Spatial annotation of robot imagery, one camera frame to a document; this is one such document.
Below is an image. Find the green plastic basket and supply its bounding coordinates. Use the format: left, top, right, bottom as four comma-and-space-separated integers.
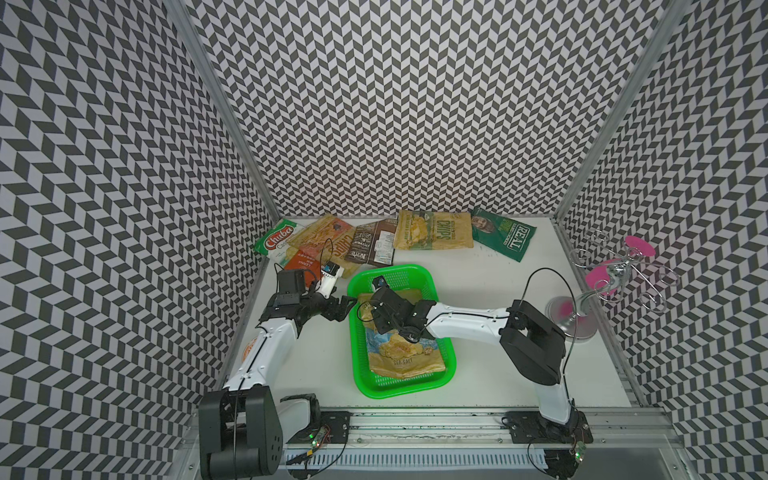
347, 265, 456, 399

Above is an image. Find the yellow blue Chips bag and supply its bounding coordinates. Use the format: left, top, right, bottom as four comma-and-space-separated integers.
358, 293, 446, 380

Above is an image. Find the yellow green Chips bag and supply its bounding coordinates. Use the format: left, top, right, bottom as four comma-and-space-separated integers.
394, 210, 474, 251

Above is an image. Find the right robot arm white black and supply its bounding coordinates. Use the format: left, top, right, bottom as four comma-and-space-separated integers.
369, 276, 578, 436

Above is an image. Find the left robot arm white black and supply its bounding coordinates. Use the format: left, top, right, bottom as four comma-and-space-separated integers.
198, 265, 356, 479

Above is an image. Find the orange Chips bag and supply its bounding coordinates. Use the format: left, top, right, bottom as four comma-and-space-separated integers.
288, 214, 360, 279

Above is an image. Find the green Real chips bag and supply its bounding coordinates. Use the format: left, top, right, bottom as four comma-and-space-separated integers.
470, 207, 537, 262

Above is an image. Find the red orange snack bag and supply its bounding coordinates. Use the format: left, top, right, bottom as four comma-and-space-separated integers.
283, 249, 333, 291

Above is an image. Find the brown dark snack bag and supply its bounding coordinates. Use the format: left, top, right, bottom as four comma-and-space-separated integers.
344, 218, 398, 267

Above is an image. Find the green red Chuba bag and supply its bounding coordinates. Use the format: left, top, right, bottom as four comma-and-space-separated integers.
253, 219, 304, 266

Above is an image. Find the chrome pink cup stand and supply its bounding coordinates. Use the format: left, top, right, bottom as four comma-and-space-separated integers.
546, 231, 681, 342

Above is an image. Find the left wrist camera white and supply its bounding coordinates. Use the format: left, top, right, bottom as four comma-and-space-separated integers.
316, 261, 344, 298

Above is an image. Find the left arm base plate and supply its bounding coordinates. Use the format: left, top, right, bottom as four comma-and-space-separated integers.
287, 410, 352, 445

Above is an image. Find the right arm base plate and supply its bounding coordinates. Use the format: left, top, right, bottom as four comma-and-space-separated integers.
502, 410, 594, 445

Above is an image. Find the aluminium front rail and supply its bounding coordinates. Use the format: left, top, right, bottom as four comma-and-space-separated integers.
329, 407, 683, 449

